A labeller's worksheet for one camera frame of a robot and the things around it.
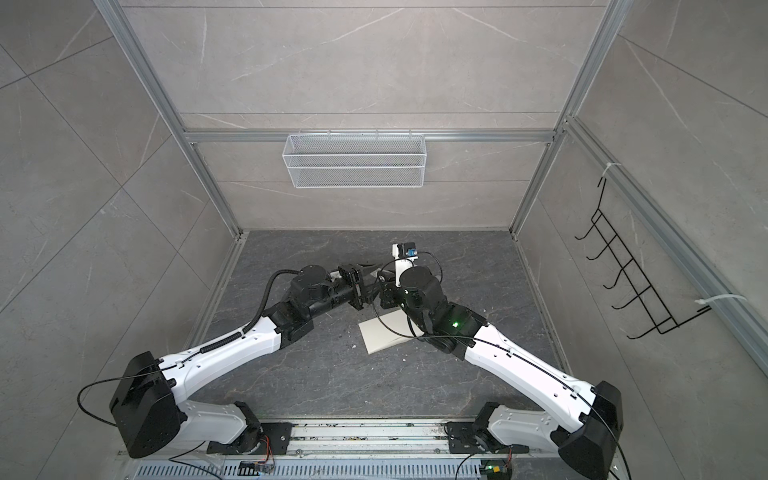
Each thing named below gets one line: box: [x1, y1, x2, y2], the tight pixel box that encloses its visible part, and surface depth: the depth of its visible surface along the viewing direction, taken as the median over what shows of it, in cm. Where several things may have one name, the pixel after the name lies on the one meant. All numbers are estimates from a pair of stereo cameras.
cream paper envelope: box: [358, 309, 425, 355], surface depth 92 cm
